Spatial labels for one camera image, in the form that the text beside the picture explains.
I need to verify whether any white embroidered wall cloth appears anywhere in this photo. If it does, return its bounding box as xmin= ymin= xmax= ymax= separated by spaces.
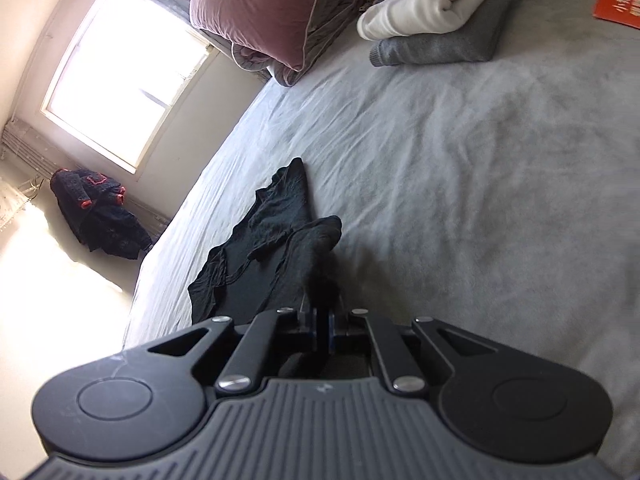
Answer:
xmin=0 ymin=180 xmax=38 ymax=233

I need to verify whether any window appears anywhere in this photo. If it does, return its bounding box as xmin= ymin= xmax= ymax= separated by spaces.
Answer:
xmin=41 ymin=0 xmax=221 ymax=175

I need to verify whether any black knit garment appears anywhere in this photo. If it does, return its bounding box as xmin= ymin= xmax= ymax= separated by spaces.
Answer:
xmin=187 ymin=157 xmax=346 ymax=381

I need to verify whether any pink velvet pillow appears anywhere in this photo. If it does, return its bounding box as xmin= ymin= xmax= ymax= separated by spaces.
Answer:
xmin=189 ymin=0 xmax=347 ymax=72

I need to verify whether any folded grey pink quilt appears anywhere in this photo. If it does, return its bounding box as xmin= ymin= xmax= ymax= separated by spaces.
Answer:
xmin=231 ymin=0 xmax=373 ymax=88

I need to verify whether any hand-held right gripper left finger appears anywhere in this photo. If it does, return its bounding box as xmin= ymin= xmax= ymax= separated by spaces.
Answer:
xmin=147 ymin=307 xmax=321 ymax=396

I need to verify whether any dark hanging jacket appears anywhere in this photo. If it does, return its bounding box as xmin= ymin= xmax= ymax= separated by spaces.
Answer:
xmin=49 ymin=167 xmax=154 ymax=261

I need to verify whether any folded white garment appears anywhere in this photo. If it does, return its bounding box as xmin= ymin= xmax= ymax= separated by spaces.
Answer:
xmin=356 ymin=0 xmax=519 ymax=42

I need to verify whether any folded grey garment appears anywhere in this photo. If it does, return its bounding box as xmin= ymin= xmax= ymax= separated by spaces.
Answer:
xmin=369 ymin=0 xmax=517 ymax=68

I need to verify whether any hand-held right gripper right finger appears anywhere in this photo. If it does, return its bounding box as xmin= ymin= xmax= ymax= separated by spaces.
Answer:
xmin=322 ymin=307 xmax=498 ymax=396

